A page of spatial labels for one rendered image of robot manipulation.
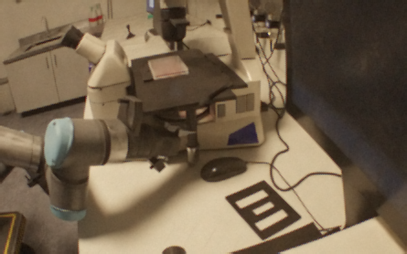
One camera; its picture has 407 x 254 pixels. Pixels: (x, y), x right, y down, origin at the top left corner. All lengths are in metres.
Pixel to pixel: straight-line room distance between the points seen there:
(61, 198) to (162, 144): 0.26
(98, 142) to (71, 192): 0.12
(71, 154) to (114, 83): 0.26
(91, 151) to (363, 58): 0.45
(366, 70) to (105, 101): 0.61
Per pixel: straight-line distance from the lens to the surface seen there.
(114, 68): 0.69
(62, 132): 0.50
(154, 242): 0.60
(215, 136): 0.80
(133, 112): 0.56
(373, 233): 0.24
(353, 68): 0.23
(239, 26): 0.80
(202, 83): 0.69
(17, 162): 0.67
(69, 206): 0.57
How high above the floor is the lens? 1.23
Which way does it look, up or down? 32 degrees down
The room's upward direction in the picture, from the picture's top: 3 degrees counter-clockwise
